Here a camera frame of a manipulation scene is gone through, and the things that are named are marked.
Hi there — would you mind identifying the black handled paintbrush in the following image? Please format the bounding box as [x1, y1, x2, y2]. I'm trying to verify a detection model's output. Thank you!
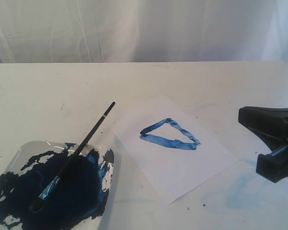
[29, 102, 116, 212]

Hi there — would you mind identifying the white paper sheet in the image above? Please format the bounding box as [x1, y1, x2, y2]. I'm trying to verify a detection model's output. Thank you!
[113, 96, 237, 204]

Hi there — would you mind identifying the white paint tray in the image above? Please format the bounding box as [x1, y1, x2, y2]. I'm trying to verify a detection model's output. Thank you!
[0, 141, 114, 230]

